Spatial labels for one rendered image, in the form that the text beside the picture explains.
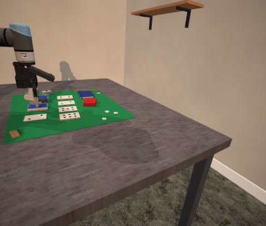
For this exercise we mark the brown square tile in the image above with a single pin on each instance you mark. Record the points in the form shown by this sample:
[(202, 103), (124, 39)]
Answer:
[(14, 134)]

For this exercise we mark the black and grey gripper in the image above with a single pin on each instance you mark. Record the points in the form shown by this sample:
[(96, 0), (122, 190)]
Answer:
[(24, 79)]

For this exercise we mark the green felt play mat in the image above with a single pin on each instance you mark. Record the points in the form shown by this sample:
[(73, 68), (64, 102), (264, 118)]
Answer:
[(89, 116)]

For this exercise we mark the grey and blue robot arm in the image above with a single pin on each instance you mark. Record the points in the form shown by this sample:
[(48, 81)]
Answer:
[(19, 37)]

